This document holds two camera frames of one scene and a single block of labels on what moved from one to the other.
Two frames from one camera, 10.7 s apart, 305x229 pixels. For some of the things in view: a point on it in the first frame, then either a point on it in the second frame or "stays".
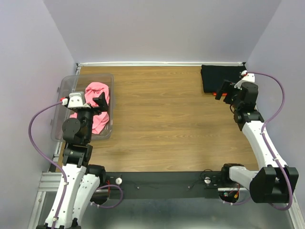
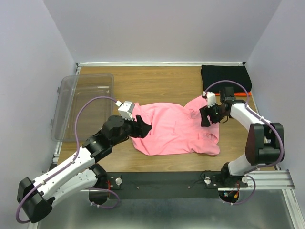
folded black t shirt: x=213 y=76 stays
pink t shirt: x=100 y=120 to x=175 y=130
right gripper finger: x=226 y=86 to x=203 y=113
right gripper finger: x=218 y=94 to x=205 y=122
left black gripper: x=101 y=100 to x=140 y=129
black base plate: x=200 y=184 stays
